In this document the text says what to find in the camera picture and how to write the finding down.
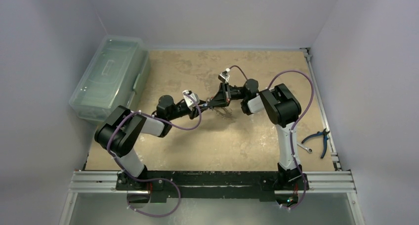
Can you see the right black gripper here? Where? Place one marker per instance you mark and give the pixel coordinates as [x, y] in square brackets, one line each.
[224, 92]

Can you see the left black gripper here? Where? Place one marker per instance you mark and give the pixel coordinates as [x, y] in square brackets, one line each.
[192, 112]

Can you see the large keyring with keys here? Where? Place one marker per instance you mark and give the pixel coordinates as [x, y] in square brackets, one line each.
[223, 112]

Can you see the translucent green plastic storage box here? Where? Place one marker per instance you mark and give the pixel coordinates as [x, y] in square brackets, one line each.
[116, 75]

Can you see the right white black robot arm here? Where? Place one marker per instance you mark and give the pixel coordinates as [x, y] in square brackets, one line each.
[283, 110]

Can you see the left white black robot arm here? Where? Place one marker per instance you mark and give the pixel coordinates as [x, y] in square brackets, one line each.
[119, 132]

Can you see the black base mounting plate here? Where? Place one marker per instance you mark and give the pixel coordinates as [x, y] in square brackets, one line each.
[265, 186]

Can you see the silver wrench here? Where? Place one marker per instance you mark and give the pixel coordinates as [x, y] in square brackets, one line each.
[308, 149]

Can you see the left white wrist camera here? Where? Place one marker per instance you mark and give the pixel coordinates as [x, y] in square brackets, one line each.
[191, 99]

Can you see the aluminium frame rail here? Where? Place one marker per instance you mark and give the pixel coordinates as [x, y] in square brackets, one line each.
[331, 199]

